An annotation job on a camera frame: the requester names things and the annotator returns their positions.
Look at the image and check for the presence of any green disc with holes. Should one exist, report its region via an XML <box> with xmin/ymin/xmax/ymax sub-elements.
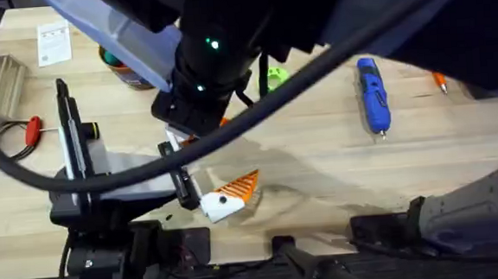
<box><xmin>265</xmin><ymin>66</ymin><xmax>291</xmax><ymax>92</ymax></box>

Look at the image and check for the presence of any white paper sheet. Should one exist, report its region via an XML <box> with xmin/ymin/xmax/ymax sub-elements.
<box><xmin>35</xmin><ymin>19</ymin><xmax>73</xmax><ymax>68</ymax></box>

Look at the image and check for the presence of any pale wooden box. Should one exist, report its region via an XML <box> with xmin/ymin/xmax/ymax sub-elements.
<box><xmin>0</xmin><ymin>52</ymin><xmax>32</xmax><ymax>124</ymax></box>

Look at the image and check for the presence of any blue electric screwdriver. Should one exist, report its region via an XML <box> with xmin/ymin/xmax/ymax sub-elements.
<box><xmin>355</xmin><ymin>56</ymin><xmax>393</xmax><ymax>143</ymax></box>

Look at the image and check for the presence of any thin black cable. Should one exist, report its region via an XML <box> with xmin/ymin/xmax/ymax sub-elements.
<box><xmin>256</xmin><ymin>51</ymin><xmax>272</xmax><ymax>99</ymax></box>

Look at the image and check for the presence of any orange ribbed wedge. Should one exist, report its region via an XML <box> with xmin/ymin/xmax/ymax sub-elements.
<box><xmin>177</xmin><ymin>117</ymin><xmax>233</xmax><ymax>147</ymax></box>

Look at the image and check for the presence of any brown tub with toys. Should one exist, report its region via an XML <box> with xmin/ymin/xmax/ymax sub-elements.
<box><xmin>97</xmin><ymin>41</ymin><xmax>156</xmax><ymax>94</ymax></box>

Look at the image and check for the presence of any red-handled hex key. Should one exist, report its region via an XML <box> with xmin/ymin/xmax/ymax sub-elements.
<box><xmin>22</xmin><ymin>114</ymin><xmax>60</xmax><ymax>148</ymax></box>

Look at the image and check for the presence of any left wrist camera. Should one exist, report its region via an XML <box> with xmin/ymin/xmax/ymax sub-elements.
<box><xmin>79</xmin><ymin>120</ymin><xmax>102</xmax><ymax>143</ymax></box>

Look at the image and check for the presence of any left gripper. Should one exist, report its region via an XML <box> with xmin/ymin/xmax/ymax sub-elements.
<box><xmin>44</xmin><ymin>120</ymin><xmax>264</xmax><ymax>234</ymax></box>

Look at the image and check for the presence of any small orange pointed object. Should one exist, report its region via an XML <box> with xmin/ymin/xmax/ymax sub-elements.
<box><xmin>431</xmin><ymin>69</ymin><xmax>450</xmax><ymax>96</ymax></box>

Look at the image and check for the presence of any coiled black cable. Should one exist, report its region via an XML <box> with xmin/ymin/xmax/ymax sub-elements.
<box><xmin>0</xmin><ymin>119</ymin><xmax>39</xmax><ymax>162</ymax></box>

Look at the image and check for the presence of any black camera mast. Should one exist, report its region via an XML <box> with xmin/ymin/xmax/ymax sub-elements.
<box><xmin>271</xmin><ymin>231</ymin><xmax>365</xmax><ymax>279</ymax></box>

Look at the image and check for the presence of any left wrist upright plate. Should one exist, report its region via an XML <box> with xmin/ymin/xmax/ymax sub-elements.
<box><xmin>54</xmin><ymin>77</ymin><xmax>90</xmax><ymax>205</ymax></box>

